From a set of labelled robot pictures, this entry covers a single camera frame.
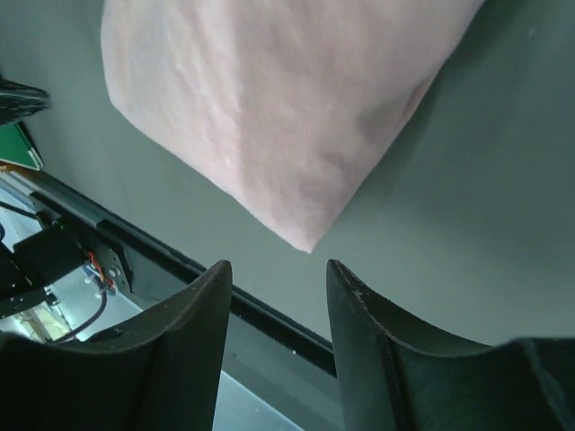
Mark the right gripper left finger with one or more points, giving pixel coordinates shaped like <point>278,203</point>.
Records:
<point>159,370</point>

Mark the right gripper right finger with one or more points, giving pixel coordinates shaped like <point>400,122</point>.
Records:
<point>397,372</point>

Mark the pink t shirt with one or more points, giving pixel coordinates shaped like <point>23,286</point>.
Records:
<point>286,106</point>

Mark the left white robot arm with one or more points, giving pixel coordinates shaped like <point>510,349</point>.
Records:
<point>63,244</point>

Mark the green book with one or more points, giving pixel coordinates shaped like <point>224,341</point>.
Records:
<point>17,149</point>

